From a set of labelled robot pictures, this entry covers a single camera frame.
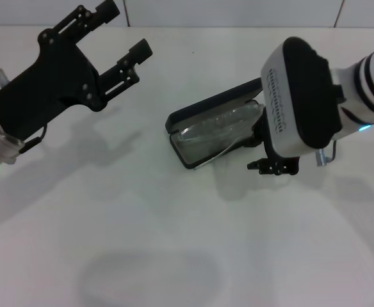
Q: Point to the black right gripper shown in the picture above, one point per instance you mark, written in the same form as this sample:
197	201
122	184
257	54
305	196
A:
267	137

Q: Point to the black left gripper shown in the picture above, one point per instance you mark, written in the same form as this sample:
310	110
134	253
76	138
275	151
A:
46	86

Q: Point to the clear plastic glasses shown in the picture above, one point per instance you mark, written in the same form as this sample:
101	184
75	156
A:
219	124

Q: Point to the black glasses case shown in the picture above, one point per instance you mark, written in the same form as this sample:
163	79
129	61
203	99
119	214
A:
206	102

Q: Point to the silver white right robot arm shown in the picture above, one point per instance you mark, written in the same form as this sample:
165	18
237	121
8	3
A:
369	86

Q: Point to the silver connector plug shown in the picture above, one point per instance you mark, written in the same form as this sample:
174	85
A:
322	158
0	76

